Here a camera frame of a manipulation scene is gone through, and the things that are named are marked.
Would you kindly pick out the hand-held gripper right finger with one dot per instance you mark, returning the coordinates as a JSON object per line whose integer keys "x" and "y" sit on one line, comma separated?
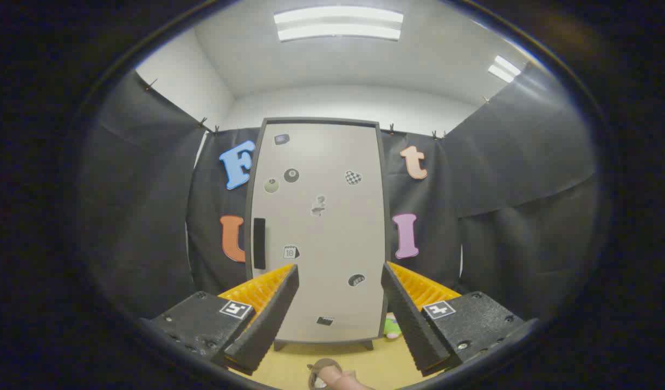
{"x": 413, "y": 325}

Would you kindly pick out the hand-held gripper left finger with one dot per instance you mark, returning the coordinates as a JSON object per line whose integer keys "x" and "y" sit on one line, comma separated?
{"x": 267, "y": 325}

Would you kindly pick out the brown fuzzy shoe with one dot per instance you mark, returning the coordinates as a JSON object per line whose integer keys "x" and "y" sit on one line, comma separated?
{"x": 332, "y": 362}

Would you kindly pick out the white shoe cabinet door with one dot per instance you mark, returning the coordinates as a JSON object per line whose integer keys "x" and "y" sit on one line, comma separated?
{"x": 332, "y": 162}

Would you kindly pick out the grey shoe cabinet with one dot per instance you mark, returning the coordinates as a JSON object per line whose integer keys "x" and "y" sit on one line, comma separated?
{"x": 321, "y": 120}

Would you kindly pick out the green and pink plush toy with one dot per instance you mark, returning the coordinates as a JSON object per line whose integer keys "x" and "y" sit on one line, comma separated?
{"x": 392, "y": 327}

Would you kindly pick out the black backdrop cloth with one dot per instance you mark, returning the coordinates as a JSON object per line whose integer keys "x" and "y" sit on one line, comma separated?
{"x": 142, "y": 216}

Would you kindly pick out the small ceiling light panel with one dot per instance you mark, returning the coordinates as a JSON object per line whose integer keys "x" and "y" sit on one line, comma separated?
{"x": 504, "y": 69}

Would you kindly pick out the large ceiling light panel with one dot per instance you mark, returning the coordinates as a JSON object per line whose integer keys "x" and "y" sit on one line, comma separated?
{"x": 337, "y": 24}

